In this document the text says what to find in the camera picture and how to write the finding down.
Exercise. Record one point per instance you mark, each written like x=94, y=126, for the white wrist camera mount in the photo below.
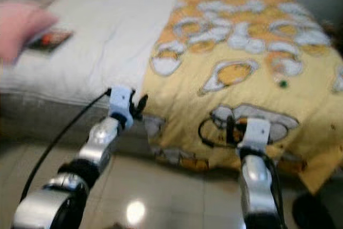
x=120, y=103
x=256, y=131

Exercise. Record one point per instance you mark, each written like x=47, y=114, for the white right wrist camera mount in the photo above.
x=256, y=131

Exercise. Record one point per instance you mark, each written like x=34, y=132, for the black round object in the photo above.
x=308, y=213

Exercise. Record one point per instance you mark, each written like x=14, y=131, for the small green object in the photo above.
x=282, y=83

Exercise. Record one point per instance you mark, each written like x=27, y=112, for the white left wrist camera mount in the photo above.
x=120, y=103

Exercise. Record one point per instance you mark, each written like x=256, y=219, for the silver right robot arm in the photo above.
x=254, y=181

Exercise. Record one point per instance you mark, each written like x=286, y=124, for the dark book with red print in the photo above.
x=53, y=40

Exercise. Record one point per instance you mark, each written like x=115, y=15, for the yellow orange patterned blanket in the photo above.
x=246, y=95

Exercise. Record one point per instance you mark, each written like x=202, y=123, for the pink pillow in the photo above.
x=21, y=30

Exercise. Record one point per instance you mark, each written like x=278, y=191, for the bed with white sheet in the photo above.
x=107, y=41

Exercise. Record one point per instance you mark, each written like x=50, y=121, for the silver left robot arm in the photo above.
x=99, y=146

